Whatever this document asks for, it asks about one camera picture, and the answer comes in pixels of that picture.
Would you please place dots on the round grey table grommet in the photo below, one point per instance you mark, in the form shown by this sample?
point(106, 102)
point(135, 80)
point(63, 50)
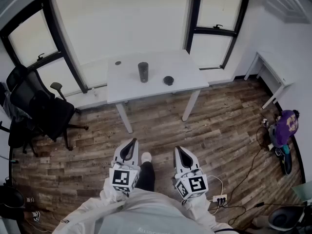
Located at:
point(118, 63)

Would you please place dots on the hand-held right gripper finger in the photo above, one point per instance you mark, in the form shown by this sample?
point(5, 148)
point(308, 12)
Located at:
point(177, 164)
point(195, 164)

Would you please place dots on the person's legs black trousers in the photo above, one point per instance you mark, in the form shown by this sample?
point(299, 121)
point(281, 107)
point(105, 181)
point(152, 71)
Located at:
point(146, 177)

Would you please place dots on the person's torso white jacket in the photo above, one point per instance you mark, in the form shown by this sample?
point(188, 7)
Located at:
point(146, 213)

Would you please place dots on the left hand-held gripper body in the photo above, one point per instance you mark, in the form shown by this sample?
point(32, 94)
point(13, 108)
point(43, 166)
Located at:
point(120, 177)

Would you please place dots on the person's white shoe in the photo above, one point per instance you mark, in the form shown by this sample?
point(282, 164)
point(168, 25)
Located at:
point(146, 157)

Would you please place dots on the black office chair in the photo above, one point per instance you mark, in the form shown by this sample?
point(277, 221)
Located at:
point(48, 111)

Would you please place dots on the small black white device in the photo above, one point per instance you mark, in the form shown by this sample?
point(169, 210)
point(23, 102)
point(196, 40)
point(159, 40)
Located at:
point(265, 123)

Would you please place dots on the white side desk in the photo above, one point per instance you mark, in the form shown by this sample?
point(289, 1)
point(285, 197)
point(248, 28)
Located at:
point(275, 67)

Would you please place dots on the person's left forearm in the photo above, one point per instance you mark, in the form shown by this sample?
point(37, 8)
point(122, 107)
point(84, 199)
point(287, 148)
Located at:
point(112, 196)

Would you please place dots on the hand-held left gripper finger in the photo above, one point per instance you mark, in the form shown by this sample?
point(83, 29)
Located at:
point(134, 157)
point(119, 155)

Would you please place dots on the white table leg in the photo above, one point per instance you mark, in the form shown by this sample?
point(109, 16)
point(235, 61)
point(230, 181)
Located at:
point(190, 106)
point(125, 118)

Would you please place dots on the black tumbler with gold pattern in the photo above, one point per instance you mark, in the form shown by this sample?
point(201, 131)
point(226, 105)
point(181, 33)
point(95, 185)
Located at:
point(143, 72)

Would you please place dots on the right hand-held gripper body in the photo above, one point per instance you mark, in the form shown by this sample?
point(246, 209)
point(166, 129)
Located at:
point(195, 184)

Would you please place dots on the black framed window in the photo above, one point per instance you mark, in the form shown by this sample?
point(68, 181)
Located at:
point(31, 35)
point(214, 47)

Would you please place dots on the person's right forearm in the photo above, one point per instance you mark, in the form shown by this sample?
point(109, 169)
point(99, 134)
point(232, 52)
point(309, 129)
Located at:
point(197, 208)

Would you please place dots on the white power strip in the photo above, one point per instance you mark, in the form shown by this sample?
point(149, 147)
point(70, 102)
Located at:
point(219, 198)

